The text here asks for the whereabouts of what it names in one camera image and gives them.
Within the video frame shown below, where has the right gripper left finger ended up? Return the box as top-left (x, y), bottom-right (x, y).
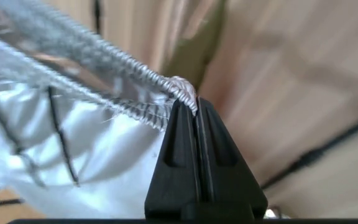
top-left (144, 99), bottom-right (202, 219)

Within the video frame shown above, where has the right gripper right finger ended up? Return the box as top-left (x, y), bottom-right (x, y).
top-left (196, 96), bottom-right (269, 219)

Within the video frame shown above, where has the pale grey garment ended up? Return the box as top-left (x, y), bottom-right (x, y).
top-left (0, 0), bottom-right (199, 219)

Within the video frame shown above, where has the beige curtain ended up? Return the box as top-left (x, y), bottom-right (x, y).
top-left (42, 0), bottom-right (358, 218)

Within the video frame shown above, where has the green long-sleeved shirt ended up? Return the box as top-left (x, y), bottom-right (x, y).
top-left (161, 0), bottom-right (227, 90)

